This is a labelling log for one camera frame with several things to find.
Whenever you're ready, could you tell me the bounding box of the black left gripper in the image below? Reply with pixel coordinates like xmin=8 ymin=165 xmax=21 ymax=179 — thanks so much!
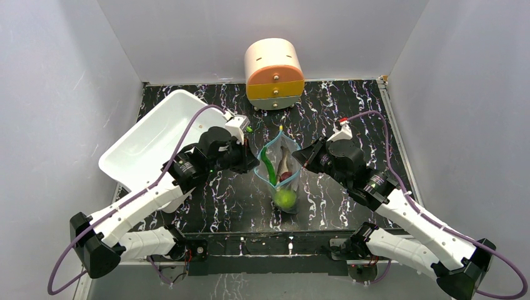
xmin=209 ymin=136 xmax=260 ymax=175

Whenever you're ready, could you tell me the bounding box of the green toy apple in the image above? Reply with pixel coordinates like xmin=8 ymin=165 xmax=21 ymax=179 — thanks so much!
xmin=273 ymin=189 xmax=297 ymax=209

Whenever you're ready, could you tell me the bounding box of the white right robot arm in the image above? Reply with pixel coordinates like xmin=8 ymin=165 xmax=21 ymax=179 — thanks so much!
xmin=292 ymin=137 xmax=491 ymax=299

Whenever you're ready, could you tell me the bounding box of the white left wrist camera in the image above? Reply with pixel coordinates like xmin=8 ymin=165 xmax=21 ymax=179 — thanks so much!
xmin=223 ymin=111 xmax=250 ymax=144

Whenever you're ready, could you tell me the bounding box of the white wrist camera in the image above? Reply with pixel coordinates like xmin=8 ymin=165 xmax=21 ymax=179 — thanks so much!
xmin=326 ymin=117 xmax=353 ymax=142
xmin=223 ymin=111 xmax=250 ymax=144

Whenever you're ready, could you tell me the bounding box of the white plastic bin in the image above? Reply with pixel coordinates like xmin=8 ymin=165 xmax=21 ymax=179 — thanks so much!
xmin=99 ymin=89 xmax=236 ymax=214

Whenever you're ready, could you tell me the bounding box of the clear zip top bag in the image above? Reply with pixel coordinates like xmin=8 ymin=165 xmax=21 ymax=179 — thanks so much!
xmin=254 ymin=126 xmax=301 ymax=214

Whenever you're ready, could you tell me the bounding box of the round orange drawer cabinet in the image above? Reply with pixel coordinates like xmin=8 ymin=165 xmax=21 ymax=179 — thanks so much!
xmin=244 ymin=38 xmax=305 ymax=111

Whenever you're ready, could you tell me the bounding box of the green toy chili pepper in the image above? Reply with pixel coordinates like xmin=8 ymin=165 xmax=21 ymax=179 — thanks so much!
xmin=260 ymin=147 xmax=277 ymax=186

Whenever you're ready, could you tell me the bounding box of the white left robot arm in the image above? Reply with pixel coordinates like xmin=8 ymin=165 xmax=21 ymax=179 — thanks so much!
xmin=69 ymin=126 xmax=259 ymax=279

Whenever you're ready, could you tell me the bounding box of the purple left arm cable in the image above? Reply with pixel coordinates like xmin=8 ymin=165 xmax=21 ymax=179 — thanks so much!
xmin=47 ymin=104 xmax=233 ymax=296

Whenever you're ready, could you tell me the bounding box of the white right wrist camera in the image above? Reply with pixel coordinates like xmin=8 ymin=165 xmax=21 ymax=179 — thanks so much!
xmin=326 ymin=117 xmax=353 ymax=142

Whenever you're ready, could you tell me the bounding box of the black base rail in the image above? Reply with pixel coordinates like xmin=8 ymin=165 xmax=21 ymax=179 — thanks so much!
xmin=147 ymin=231 xmax=394 ymax=286

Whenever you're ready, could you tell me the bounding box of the grey toy fish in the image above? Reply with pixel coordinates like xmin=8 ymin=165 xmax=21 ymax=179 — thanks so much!
xmin=277 ymin=146 xmax=291 ymax=177

